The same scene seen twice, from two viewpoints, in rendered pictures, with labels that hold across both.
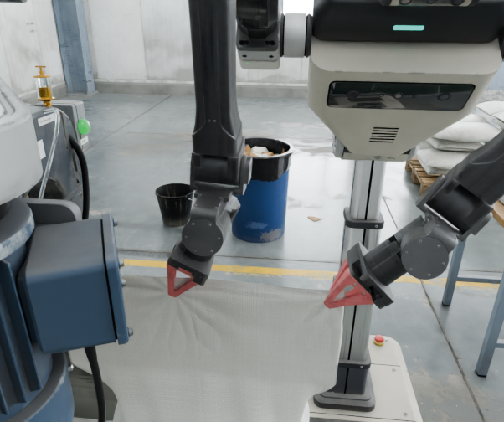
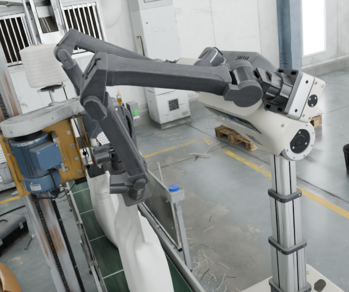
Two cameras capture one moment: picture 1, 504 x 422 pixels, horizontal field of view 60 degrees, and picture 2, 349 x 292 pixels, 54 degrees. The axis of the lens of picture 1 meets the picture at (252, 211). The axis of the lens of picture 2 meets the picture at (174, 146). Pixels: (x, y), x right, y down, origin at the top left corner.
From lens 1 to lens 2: 1.32 m
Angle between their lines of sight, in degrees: 59
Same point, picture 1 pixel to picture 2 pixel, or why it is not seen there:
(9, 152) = (22, 127)
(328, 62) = (202, 96)
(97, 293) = (35, 157)
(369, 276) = not seen: hidden behind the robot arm
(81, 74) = not seen: outside the picture
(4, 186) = (21, 132)
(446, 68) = (233, 108)
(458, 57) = not seen: hidden behind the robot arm
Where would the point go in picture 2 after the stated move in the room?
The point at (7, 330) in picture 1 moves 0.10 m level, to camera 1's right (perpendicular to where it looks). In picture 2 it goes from (26, 159) to (29, 165)
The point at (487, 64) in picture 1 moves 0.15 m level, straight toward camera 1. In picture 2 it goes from (249, 110) to (202, 117)
